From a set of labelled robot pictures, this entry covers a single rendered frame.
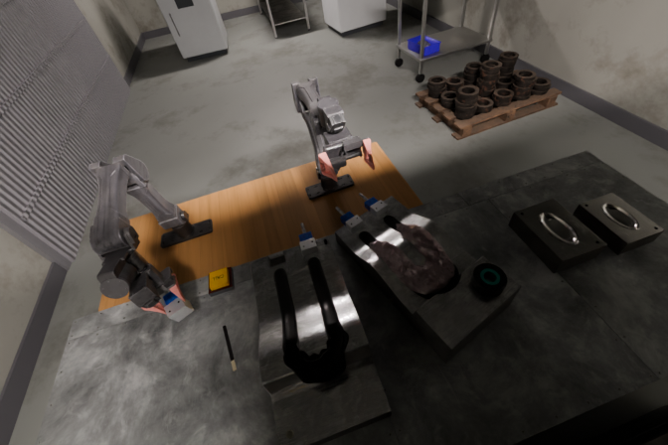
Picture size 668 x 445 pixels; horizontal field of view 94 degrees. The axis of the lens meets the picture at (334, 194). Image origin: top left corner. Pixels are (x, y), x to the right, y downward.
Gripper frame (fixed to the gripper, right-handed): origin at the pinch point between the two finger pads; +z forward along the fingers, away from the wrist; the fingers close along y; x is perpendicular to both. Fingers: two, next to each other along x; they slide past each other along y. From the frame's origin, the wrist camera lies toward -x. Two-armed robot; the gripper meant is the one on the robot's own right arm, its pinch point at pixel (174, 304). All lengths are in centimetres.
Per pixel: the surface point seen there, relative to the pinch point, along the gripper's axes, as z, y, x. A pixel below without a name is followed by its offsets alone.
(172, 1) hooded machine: -138, 127, 438
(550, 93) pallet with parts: 90, 301, 70
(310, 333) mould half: 14.4, 24.9, -27.4
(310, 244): 8.6, 40.2, -5.2
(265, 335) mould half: 12.8, 15.5, -19.2
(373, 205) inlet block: 14, 67, -2
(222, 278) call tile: 8.5, 12.0, 10.6
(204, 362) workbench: 17.3, -3.4, -6.2
